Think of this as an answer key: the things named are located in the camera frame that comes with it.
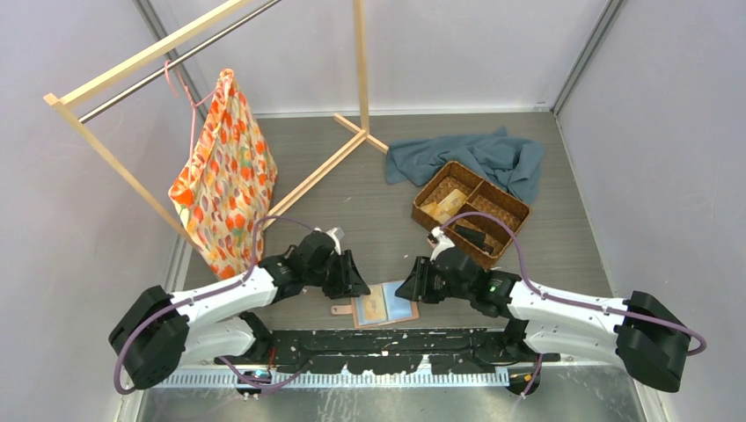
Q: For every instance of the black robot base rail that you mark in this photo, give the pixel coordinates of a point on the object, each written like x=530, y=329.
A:
x=385, y=352

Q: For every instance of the orange floral hanging garment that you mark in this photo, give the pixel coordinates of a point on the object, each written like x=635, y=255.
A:
x=227, y=183

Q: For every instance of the woven wicker divided basket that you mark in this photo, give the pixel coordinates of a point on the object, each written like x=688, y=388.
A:
x=483, y=197

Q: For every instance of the orange credit card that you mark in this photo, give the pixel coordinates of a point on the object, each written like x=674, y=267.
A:
x=432, y=209

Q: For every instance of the pink clothes hanger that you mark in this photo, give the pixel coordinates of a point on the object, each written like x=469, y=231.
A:
x=194, y=105

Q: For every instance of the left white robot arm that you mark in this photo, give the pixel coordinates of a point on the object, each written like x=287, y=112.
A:
x=163, y=331

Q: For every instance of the blue-grey crumpled cloth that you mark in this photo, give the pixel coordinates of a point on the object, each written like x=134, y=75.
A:
x=510, y=162

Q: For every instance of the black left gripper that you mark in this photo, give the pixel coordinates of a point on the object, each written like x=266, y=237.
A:
x=349, y=283

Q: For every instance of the yellow credit card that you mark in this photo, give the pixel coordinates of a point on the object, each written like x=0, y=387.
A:
x=370, y=311
x=449, y=205

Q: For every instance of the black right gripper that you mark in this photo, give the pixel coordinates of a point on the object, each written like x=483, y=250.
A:
x=417, y=287

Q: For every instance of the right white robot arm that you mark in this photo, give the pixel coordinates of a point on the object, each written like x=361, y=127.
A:
x=638, y=334

